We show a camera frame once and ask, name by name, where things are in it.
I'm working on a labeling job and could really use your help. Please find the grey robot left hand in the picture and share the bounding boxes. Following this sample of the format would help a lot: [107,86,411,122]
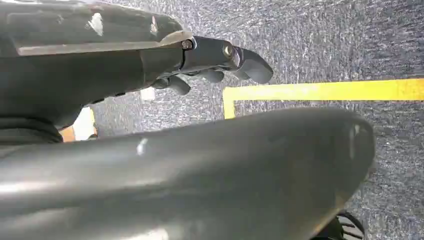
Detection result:
[0,0,376,240]

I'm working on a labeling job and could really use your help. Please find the small white patch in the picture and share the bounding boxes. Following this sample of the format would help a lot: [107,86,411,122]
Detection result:
[140,87,156,102]

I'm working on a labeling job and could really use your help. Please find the white and orange object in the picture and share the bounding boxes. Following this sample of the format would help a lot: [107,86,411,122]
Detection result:
[59,106,99,143]

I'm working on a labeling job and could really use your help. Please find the yellow tape line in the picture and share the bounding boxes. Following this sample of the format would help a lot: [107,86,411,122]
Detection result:
[222,78,424,120]

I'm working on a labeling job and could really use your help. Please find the black robot foot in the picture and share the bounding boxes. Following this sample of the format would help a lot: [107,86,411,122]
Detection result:
[312,211,366,240]

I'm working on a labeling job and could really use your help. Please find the ribbed grey left arm sleeve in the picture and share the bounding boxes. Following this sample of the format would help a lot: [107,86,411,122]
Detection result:
[0,115,64,147]

